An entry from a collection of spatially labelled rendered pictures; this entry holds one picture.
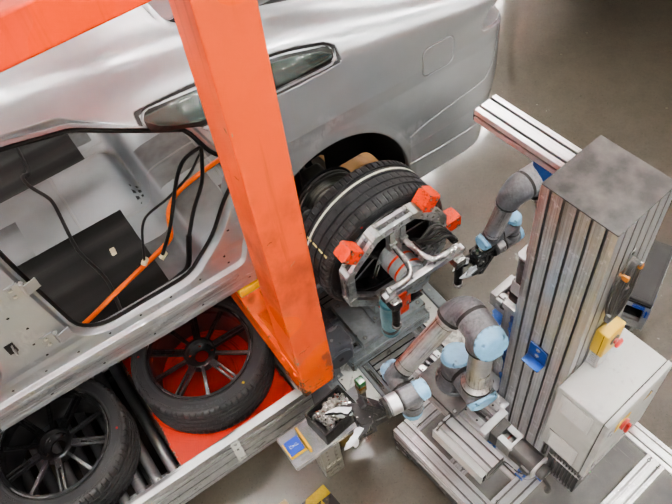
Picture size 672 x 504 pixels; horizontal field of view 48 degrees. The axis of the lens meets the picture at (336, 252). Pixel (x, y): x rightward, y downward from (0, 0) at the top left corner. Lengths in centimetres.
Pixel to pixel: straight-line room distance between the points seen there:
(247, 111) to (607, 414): 150
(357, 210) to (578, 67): 278
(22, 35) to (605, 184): 143
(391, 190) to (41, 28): 182
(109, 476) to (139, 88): 170
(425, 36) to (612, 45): 275
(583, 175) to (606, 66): 349
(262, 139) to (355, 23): 100
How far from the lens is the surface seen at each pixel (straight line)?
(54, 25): 169
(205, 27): 180
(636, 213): 205
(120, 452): 352
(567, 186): 207
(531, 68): 547
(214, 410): 347
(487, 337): 243
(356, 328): 386
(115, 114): 266
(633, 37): 583
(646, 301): 396
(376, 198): 311
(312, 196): 346
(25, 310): 297
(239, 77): 193
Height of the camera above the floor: 359
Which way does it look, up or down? 54 degrees down
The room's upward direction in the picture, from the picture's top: 9 degrees counter-clockwise
